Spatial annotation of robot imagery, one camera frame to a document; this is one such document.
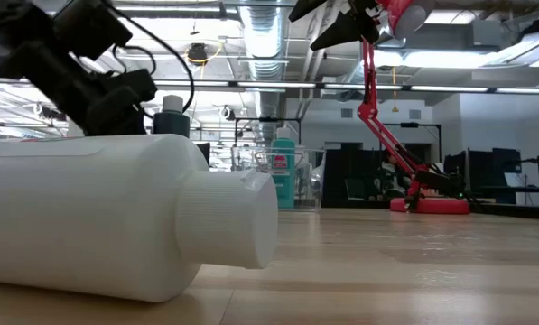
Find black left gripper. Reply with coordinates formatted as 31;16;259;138
0;0;158;136

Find red desk lamp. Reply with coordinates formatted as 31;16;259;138
357;0;471;216

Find black aluminium table frame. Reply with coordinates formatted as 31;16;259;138
318;198;539;222

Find large white paint bottle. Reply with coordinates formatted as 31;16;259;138
0;133;280;303

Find clear plastic bin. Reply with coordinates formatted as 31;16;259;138
230;146;327;212

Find black ceiling device yellow cable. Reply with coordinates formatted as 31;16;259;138
185;41;225;65

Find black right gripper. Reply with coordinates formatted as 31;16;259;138
288;0;381;50

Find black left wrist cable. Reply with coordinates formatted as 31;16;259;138
99;0;196;114

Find person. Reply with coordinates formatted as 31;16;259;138
376;151;410;200

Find black background workstation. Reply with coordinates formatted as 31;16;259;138
443;146;539;207

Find large teal paint bottle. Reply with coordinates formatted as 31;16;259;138
270;127;297;211

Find silver ventilation duct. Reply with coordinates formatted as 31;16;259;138
239;0;293;145

